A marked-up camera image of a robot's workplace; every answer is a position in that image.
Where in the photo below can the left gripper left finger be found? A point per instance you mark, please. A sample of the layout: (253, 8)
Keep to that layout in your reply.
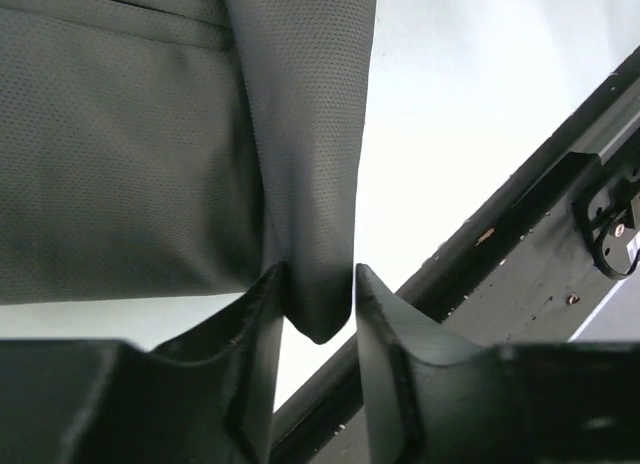
(205, 396)

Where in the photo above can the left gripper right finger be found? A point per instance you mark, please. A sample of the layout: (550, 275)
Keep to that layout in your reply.
(430, 395)

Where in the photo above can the grey t shirt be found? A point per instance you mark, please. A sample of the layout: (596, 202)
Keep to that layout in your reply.
(155, 148)

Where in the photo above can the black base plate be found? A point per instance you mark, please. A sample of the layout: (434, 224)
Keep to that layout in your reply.
(524, 275)

